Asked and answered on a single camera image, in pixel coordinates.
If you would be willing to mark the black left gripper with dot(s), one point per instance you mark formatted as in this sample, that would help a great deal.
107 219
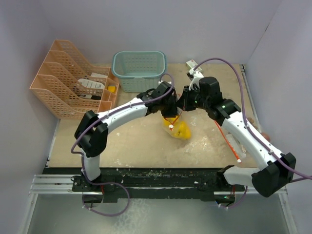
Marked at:
173 112

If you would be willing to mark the orange mesh file organizer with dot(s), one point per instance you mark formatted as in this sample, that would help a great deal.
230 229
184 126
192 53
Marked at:
56 82

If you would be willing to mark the yellow fake bell pepper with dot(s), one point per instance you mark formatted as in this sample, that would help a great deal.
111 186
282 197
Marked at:
171 124

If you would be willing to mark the aluminium rail frame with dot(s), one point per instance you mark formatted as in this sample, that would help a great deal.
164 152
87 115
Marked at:
47 185

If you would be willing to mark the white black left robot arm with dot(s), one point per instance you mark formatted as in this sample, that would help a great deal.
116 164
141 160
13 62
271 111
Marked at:
93 130

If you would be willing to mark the clear zip bag red seal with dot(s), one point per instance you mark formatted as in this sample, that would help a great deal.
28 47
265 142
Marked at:
180 117

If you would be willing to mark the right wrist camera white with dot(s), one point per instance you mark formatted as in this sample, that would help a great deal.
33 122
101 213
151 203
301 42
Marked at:
195 77

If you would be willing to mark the small white green box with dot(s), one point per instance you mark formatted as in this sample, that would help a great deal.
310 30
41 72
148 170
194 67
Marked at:
191 64

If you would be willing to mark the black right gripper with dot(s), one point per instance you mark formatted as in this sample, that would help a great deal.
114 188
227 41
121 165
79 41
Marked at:
183 102

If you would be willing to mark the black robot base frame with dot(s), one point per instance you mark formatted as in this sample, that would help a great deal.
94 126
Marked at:
204 184

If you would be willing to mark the brown fake potato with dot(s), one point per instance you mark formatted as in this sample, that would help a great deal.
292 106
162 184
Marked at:
266 136

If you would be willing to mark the yellow fake fruit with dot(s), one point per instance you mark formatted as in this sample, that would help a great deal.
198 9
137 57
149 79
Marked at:
184 131

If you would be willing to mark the small yellow item in organizer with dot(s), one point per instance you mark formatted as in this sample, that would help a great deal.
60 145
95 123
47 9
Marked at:
112 88

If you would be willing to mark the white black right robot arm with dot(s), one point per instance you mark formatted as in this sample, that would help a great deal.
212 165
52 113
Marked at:
274 169

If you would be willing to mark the light blue plastic basket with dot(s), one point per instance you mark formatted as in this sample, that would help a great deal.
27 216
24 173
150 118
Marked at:
138 71

